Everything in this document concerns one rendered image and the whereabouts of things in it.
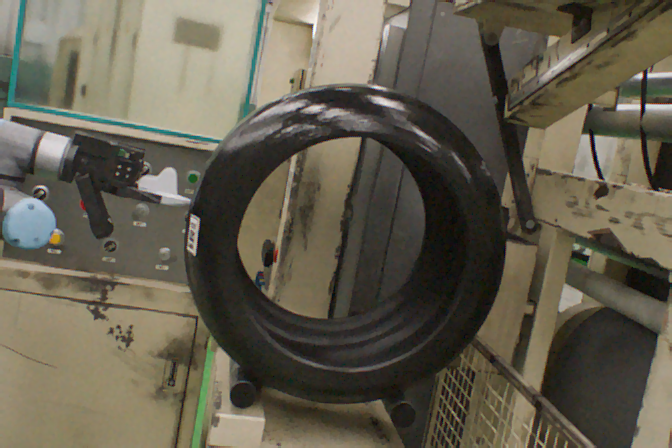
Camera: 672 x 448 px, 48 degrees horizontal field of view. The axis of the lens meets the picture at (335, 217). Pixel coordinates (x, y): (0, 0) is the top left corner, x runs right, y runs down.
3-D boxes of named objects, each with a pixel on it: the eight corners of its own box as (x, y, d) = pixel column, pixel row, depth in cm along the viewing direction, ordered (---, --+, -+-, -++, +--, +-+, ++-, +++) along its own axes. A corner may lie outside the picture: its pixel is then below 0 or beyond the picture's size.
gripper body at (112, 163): (145, 153, 123) (71, 133, 121) (132, 203, 124) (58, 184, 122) (150, 150, 130) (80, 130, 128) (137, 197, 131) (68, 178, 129)
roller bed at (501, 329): (422, 339, 181) (447, 219, 177) (480, 347, 183) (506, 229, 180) (446, 367, 162) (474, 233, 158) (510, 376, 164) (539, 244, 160)
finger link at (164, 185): (197, 178, 125) (142, 163, 124) (188, 212, 126) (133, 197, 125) (198, 176, 129) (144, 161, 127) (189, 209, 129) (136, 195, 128)
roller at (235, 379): (254, 328, 159) (244, 346, 160) (236, 319, 158) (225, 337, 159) (261, 391, 125) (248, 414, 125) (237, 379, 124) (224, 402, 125)
